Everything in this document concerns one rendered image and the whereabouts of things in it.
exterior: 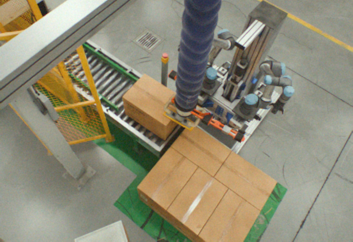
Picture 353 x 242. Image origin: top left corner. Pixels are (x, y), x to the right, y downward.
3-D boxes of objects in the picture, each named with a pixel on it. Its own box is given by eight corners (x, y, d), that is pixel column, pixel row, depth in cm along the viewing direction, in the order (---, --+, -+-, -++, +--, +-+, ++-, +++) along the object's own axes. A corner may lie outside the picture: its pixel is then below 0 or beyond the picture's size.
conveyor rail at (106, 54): (61, 32, 438) (58, 22, 421) (64, 30, 440) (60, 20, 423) (189, 118, 380) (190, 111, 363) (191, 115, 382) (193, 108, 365)
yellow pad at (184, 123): (162, 115, 304) (162, 112, 300) (167, 107, 308) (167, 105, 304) (190, 131, 297) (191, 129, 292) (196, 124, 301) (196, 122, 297)
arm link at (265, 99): (253, 103, 311) (270, 58, 277) (268, 105, 311) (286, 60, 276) (255, 110, 302) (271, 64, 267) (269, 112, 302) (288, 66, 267)
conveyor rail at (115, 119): (26, 59, 410) (20, 50, 393) (29, 56, 412) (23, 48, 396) (157, 156, 352) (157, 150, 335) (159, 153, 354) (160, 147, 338)
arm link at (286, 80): (279, 73, 240) (280, 84, 235) (293, 75, 240) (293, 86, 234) (276, 79, 247) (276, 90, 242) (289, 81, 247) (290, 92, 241)
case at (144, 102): (125, 114, 361) (122, 96, 326) (145, 92, 378) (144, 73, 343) (165, 140, 347) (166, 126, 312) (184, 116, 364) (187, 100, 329)
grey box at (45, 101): (39, 108, 255) (26, 88, 229) (44, 104, 257) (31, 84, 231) (55, 121, 250) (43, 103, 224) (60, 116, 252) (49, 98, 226)
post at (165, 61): (160, 101, 437) (161, 57, 350) (163, 97, 440) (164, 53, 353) (164, 103, 435) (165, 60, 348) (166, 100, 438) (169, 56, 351)
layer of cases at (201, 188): (138, 196, 354) (136, 187, 319) (187, 135, 396) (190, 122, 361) (223, 263, 324) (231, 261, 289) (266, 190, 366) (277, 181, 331)
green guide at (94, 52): (54, 28, 421) (52, 23, 413) (60, 23, 425) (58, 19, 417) (141, 87, 381) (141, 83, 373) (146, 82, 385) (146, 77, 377)
